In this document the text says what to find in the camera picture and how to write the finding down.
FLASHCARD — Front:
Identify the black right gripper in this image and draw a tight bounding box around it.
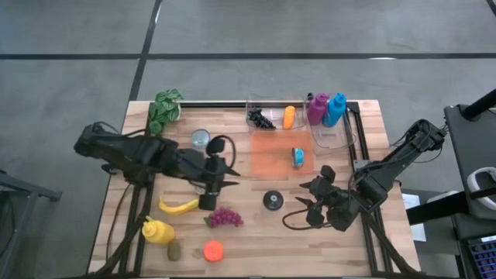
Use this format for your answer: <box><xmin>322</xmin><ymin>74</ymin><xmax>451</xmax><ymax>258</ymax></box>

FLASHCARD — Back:
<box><xmin>295</xmin><ymin>164</ymin><xmax>357</xmax><ymax>233</ymax></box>

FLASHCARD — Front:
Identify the backlit keyboard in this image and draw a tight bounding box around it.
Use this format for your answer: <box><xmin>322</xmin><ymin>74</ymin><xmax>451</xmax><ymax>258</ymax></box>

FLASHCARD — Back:
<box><xmin>467</xmin><ymin>235</ymin><xmax>496</xmax><ymax>279</ymax></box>

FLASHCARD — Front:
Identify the black equipment cart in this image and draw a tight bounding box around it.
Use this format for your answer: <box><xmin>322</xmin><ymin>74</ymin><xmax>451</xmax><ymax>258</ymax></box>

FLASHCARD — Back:
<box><xmin>405</xmin><ymin>88</ymin><xmax>496</xmax><ymax>241</ymax></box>

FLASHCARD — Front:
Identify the black aluminium rig frame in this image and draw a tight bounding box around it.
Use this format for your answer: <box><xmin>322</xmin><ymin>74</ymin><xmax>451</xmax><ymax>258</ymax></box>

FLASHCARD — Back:
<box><xmin>87</xmin><ymin>100</ymin><xmax>423</xmax><ymax>279</ymax></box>

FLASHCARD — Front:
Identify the blue squeeze bottle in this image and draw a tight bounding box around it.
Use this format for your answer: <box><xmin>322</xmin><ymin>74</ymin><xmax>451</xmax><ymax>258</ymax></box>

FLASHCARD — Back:
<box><xmin>322</xmin><ymin>92</ymin><xmax>348</xmax><ymax>128</ymax></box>

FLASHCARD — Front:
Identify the magenta squeeze bottle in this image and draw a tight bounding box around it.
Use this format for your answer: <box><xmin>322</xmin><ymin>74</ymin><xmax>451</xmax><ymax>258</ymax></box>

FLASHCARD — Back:
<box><xmin>307</xmin><ymin>92</ymin><xmax>331</xmax><ymax>126</ymax></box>

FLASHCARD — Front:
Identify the yellow toy banana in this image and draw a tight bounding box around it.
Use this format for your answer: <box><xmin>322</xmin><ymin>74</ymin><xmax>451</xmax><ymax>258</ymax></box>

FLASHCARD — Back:
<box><xmin>158</xmin><ymin>195</ymin><xmax>201</xmax><ymax>216</ymax></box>

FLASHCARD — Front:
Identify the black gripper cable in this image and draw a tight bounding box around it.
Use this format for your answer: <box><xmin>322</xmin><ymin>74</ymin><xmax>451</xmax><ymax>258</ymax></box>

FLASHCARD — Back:
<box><xmin>281</xmin><ymin>208</ymin><xmax>334</xmax><ymax>232</ymax></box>
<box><xmin>211</xmin><ymin>134</ymin><xmax>237</xmax><ymax>171</ymax></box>

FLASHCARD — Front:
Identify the white headset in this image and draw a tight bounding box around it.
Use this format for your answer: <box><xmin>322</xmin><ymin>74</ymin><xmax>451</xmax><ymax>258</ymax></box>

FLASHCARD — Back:
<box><xmin>467</xmin><ymin>166</ymin><xmax>496</xmax><ymax>212</ymax></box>

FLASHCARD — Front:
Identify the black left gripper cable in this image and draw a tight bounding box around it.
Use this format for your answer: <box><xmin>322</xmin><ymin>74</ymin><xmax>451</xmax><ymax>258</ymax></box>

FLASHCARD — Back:
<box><xmin>211</xmin><ymin>134</ymin><xmax>237</xmax><ymax>171</ymax></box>

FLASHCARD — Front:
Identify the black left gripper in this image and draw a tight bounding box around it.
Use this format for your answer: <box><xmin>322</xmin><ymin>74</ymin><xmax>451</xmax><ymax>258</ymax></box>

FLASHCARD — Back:
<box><xmin>181</xmin><ymin>137</ymin><xmax>241</xmax><ymax>212</ymax></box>

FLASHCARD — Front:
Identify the yellow mustard squeeze bottle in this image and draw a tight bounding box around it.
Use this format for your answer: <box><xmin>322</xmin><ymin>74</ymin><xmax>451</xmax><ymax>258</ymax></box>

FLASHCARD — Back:
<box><xmin>141</xmin><ymin>215</ymin><xmax>176</xmax><ymax>245</ymax></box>

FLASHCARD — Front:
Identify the red toy grape bunch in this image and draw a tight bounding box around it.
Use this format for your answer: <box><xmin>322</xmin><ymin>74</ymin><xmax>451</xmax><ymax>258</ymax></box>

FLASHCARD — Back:
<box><xmin>203</xmin><ymin>206</ymin><xmax>245</xmax><ymax>229</ymax></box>

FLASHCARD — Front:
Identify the dark purple toy grape bunch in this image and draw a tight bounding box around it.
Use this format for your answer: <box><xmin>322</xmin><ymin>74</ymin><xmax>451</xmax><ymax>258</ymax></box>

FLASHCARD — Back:
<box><xmin>246</xmin><ymin>107</ymin><xmax>277</xmax><ymax>130</ymax></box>

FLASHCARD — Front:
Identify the brown toy kiwi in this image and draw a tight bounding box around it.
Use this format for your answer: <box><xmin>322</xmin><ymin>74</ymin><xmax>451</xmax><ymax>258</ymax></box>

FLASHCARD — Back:
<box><xmin>167</xmin><ymin>239</ymin><xmax>182</xmax><ymax>262</ymax></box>

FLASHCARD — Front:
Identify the grey metal stand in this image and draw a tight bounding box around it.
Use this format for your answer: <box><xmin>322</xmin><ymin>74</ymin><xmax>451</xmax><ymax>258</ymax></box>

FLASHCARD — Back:
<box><xmin>0</xmin><ymin>169</ymin><xmax>63</xmax><ymax>279</ymax></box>

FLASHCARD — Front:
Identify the white paper sheet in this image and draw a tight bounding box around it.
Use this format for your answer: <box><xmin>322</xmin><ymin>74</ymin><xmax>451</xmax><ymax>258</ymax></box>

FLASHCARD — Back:
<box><xmin>401</xmin><ymin>192</ymin><xmax>427</xmax><ymax>243</ymax></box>

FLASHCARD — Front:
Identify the orange yellow toy food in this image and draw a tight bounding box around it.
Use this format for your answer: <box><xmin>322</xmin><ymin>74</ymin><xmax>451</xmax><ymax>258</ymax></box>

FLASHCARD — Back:
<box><xmin>282</xmin><ymin>105</ymin><xmax>298</xmax><ymax>129</ymax></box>

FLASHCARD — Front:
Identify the orange round toy fruit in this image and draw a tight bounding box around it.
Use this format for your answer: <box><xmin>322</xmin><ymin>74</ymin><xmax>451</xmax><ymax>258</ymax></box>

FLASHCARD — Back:
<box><xmin>203</xmin><ymin>240</ymin><xmax>225</xmax><ymax>263</ymax></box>

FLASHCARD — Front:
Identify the clear bottle with black lid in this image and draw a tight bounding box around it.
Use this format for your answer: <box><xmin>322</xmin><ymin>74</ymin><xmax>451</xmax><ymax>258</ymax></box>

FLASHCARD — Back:
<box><xmin>262</xmin><ymin>189</ymin><xmax>284</xmax><ymax>212</ymax></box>

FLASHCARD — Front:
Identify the clear plastic bin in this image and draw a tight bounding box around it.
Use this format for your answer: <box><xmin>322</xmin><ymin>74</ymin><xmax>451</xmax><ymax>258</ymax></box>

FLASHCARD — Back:
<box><xmin>246</xmin><ymin>95</ymin><xmax>308</xmax><ymax>132</ymax></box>
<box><xmin>304</xmin><ymin>95</ymin><xmax>357</xmax><ymax>152</ymax></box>

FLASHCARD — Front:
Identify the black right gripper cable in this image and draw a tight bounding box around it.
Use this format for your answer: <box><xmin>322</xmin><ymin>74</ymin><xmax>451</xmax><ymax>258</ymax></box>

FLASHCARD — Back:
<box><xmin>281</xmin><ymin>208</ymin><xmax>334</xmax><ymax>232</ymax></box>

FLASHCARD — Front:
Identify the green potted plant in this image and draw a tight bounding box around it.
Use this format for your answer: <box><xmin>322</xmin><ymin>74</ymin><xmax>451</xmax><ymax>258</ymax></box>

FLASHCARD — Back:
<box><xmin>148</xmin><ymin>88</ymin><xmax>185</xmax><ymax>135</ymax></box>

